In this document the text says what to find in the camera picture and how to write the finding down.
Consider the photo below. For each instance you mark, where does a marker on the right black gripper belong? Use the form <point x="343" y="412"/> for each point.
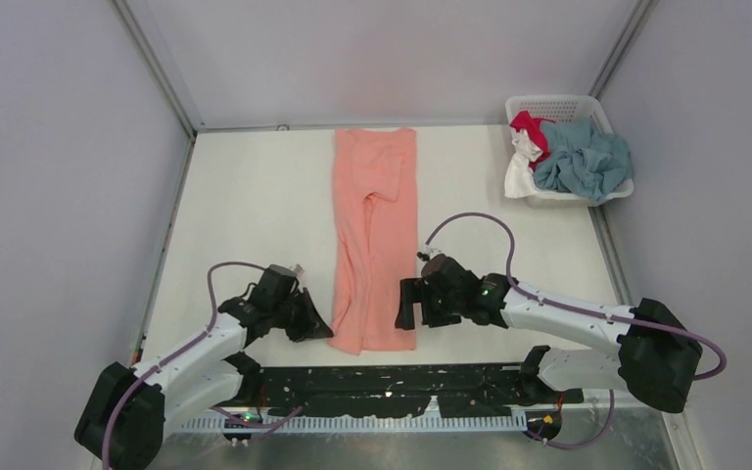
<point x="423" y="301"/>

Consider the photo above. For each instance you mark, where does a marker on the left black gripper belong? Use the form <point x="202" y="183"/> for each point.
<point x="296" y="310"/>

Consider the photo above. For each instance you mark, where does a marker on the pink t shirt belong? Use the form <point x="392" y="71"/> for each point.
<point x="375" y="204"/>

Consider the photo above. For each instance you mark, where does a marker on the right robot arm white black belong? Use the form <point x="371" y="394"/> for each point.
<point x="642" y="350"/>

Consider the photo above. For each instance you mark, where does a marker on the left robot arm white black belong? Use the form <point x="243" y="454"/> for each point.
<point x="133" y="409"/>

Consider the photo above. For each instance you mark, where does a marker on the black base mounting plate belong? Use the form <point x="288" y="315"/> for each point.
<point x="459" y="390"/>

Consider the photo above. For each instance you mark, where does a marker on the white t shirt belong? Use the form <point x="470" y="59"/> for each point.
<point x="519" y="182"/>

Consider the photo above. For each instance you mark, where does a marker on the red t shirt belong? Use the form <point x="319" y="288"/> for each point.
<point x="529" y="139"/>

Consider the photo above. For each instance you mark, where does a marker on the blue grey t shirt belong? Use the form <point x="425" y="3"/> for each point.
<point x="584" y="161"/>

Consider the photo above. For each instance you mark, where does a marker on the white plastic laundry basket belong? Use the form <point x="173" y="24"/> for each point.
<point x="563" y="108"/>

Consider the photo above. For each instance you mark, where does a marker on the aluminium frame rail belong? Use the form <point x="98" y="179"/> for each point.
<point x="654" y="388"/>

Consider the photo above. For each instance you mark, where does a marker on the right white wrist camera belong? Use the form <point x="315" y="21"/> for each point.
<point x="426" y="253"/>

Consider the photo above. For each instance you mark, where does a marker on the white slotted cable duct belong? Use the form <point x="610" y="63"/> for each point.
<point x="429" y="422"/>

